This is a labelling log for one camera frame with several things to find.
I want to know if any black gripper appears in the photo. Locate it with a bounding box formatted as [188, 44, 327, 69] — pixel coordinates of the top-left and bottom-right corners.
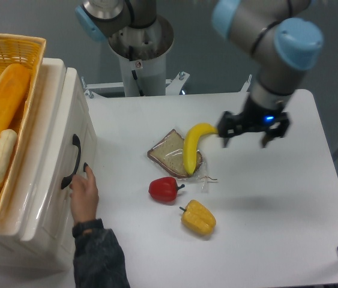
[217, 94, 291, 148]

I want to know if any white top drawer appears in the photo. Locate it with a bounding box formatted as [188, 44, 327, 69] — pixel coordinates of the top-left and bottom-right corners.
[22, 68, 97, 244]

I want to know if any dark sleeved forearm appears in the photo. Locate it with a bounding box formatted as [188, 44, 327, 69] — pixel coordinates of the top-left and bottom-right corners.
[72, 218, 130, 287]

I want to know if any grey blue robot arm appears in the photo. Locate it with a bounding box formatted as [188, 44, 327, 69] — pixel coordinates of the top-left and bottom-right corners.
[75, 1, 324, 146]

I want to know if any person's hand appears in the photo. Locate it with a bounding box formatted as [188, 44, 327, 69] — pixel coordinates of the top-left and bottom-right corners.
[70, 164, 99, 225]

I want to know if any yellow banana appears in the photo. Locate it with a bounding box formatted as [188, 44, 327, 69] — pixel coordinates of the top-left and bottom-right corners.
[183, 122, 218, 175]

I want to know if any wrapped bread slice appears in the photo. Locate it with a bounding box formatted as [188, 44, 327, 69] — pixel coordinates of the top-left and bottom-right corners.
[146, 128, 218, 193]

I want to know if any yellow bell pepper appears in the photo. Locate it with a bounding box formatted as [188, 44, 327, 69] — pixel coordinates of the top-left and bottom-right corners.
[180, 199, 216, 236]

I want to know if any red bell pepper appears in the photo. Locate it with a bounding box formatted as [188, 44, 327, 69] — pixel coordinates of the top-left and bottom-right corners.
[148, 177, 185, 202]

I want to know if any cream small squash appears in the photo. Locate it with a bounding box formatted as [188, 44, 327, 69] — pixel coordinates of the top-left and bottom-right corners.
[0, 129, 17, 187]

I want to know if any yellow wicker basket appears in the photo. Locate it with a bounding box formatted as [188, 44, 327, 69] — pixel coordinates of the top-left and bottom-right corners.
[0, 34, 46, 214]

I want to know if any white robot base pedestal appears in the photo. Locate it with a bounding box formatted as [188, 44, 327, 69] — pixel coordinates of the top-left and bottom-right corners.
[76, 7, 190, 97]

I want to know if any black drawer handle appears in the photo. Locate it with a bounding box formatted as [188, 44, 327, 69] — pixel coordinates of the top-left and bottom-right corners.
[61, 134, 82, 190]

